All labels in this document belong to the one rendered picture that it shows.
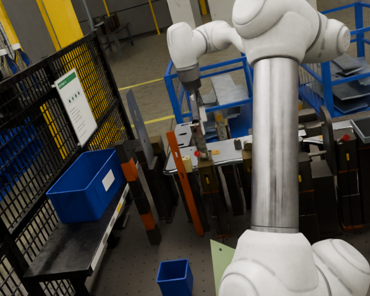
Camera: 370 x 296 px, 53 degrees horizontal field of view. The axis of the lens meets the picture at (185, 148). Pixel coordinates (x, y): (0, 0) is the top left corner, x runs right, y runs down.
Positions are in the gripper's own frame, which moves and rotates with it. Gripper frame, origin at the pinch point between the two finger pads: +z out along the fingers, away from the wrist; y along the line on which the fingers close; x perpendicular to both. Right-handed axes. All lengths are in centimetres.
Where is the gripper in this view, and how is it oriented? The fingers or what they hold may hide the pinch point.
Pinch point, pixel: (202, 125)
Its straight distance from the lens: 154.7
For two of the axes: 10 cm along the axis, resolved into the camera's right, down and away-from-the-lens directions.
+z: 2.5, 8.7, 4.2
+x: -9.6, 1.7, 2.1
